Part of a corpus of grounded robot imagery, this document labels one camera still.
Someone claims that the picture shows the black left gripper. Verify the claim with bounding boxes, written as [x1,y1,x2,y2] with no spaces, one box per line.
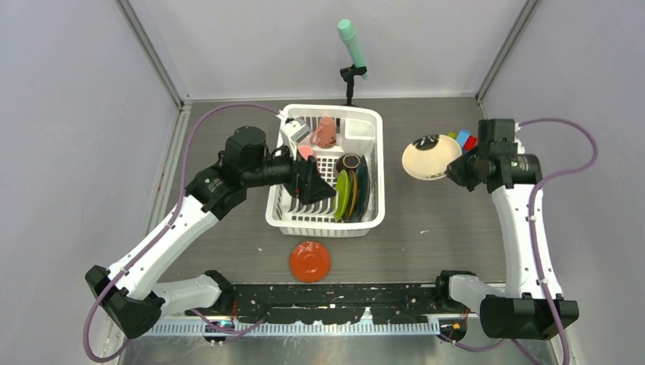
[243,138,336,205]

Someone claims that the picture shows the green plastic plate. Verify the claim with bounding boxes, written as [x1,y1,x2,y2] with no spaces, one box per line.
[333,170,351,221]

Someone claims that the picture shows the brown ceramic bowl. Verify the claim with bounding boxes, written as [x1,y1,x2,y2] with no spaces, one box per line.
[334,154,361,175]

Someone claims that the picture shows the yellow patterned plate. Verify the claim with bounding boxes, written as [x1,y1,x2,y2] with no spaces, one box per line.
[345,170,358,221]

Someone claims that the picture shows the pink mug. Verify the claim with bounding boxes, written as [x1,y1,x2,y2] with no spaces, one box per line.
[310,116,336,148]

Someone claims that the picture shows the teal square plate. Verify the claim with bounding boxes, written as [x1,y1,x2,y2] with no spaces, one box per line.
[350,156,370,223]

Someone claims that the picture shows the white patterned bowl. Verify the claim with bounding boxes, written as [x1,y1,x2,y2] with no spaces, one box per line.
[402,135,462,181]

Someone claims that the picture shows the cream pink cup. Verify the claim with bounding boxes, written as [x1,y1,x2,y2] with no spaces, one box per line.
[297,145,316,160]

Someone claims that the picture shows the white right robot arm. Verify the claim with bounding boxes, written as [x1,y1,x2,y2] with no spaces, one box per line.
[434,119,580,340]

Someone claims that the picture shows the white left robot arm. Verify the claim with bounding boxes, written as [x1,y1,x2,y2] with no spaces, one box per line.
[85,126,336,339]

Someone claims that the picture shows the white plastic dish rack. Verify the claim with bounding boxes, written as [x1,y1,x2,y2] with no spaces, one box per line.
[265,104,385,238]

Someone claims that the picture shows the colourful toy blocks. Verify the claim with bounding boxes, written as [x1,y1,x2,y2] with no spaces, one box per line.
[448,129,478,154]

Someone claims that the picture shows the orange red bowl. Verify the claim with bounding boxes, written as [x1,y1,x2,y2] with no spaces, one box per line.
[289,241,331,283]

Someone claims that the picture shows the green microphone on stand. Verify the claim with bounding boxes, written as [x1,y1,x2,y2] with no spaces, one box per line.
[337,18,367,106]

